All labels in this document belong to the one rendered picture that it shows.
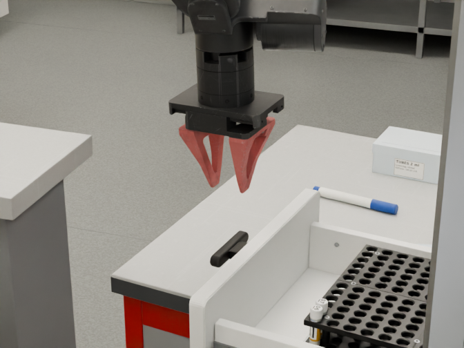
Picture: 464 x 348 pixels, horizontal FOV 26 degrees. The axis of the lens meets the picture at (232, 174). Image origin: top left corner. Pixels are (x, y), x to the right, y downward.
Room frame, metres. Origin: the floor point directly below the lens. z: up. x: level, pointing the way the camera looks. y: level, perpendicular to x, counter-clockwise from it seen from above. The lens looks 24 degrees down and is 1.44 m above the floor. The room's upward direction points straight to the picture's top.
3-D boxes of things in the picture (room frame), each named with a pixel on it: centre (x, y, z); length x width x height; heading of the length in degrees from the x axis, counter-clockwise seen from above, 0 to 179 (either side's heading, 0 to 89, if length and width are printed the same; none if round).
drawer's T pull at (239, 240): (0.98, -0.01, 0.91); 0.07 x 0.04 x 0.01; 153
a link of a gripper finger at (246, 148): (0.95, 0.00, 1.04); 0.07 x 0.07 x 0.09; 62
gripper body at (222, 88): (0.95, 0.01, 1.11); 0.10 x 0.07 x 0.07; 62
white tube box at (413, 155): (1.52, -0.30, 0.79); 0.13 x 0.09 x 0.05; 64
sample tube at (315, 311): (0.85, -0.08, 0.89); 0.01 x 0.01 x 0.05
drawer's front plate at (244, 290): (0.96, -0.03, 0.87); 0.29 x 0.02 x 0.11; 153
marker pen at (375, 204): (1.39, -0.19, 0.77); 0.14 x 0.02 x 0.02; 60
